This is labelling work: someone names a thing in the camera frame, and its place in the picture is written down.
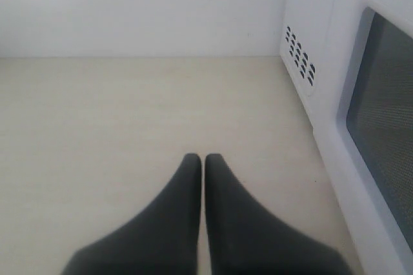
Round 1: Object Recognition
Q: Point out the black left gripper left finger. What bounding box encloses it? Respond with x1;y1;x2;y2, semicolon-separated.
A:
63;153;201;274

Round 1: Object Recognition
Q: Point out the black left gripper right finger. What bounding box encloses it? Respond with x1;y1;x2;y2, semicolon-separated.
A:
205;154;352;274

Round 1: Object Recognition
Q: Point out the white microwave door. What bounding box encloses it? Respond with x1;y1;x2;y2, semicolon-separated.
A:
313;0;412;274

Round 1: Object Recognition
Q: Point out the white microwave oven body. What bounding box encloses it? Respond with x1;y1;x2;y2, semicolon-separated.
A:
280;0;336;123

